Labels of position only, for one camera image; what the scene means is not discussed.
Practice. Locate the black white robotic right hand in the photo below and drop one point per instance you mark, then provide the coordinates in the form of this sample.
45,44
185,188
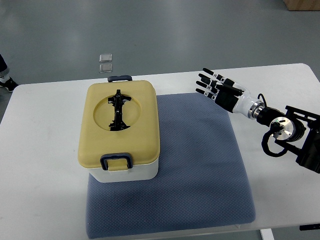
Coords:
228,94

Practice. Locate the yellow storage box lid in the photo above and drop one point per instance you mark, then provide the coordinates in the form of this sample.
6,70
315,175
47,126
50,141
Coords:
120,126

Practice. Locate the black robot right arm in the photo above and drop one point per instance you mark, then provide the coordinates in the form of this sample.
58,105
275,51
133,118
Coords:
296,131

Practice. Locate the brown cardboard box corner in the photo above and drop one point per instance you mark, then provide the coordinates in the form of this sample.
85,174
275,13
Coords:
302,5

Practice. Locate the white storage box base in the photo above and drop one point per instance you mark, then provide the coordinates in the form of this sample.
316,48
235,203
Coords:
139,172

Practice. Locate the blue fabric cushion mat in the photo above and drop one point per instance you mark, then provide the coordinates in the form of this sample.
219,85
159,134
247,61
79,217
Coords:
201,180

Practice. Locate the white table leg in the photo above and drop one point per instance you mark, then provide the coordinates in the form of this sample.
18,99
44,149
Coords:
267,234

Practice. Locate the black clamp under table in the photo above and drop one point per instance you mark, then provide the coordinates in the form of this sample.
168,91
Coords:
309,227

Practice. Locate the person's black white shoe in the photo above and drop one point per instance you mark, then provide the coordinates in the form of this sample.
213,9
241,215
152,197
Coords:
5,80

